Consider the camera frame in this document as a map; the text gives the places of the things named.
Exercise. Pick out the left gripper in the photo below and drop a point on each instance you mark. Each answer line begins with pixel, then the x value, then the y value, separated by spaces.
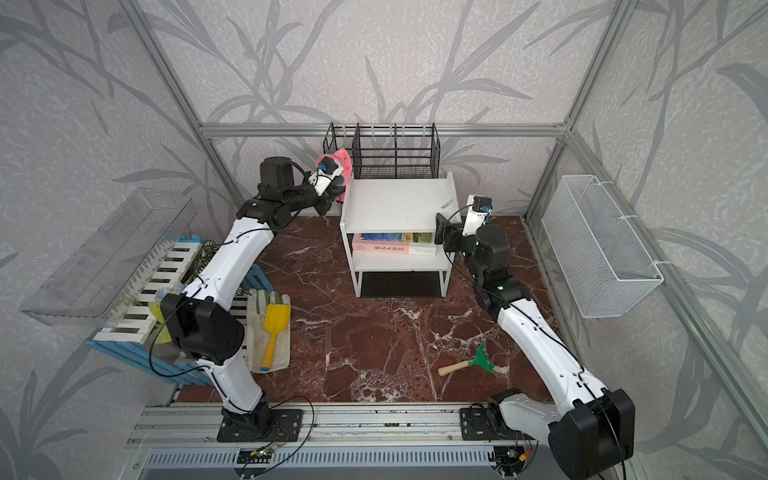
pixel 329 197

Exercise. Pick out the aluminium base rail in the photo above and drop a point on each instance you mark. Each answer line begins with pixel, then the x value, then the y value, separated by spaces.
pixel 322 425

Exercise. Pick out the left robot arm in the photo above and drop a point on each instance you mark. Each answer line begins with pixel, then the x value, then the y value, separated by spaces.
pixel 198 319

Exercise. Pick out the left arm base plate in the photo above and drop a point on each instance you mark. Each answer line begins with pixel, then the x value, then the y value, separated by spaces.
pixel 281 426

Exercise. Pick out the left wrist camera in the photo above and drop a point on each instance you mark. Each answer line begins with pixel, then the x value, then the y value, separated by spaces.
pixel 327 179

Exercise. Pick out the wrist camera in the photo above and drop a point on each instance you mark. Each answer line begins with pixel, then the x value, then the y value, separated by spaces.
pixel 327 179
pixel 477 212

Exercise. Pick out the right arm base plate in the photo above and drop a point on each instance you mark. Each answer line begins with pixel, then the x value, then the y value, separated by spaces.
pixel 479 422

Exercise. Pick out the blue white picket crate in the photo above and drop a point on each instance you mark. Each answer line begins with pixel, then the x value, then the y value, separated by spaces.
pixel 131 340

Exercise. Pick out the white wire basket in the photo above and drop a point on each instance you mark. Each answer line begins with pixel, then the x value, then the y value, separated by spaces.
pixel 605 265

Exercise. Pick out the white two-tier bookshelf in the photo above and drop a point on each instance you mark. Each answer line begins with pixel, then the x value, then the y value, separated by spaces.
pixel 388 227

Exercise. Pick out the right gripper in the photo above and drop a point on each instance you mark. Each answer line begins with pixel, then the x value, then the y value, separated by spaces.
pixel 443 231

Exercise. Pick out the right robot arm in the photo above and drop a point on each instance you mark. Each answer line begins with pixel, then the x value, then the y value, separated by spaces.
pixel 587 427

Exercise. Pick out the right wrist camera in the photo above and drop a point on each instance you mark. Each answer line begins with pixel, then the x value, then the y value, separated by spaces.
pixel 477 212

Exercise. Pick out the clear plastic wall shelf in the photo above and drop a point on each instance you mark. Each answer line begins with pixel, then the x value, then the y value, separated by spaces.
pixel 97 284

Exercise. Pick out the green artificial plant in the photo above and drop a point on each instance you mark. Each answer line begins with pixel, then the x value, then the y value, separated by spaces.
pixel 162 335

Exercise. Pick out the green toy rake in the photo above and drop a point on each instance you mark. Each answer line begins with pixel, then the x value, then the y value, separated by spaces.
pixel 480 359

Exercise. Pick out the yellow toy shovel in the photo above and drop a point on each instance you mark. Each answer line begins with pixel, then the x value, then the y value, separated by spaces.
pixel 276 321

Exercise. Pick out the blue book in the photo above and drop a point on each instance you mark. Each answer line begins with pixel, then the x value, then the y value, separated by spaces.
pixel 383 237

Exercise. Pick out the black wire basket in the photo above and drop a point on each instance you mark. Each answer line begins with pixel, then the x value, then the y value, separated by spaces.
pixel 387 151

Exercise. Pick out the pink cloth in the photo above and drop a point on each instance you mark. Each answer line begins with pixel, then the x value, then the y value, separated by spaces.
pixel 344 159

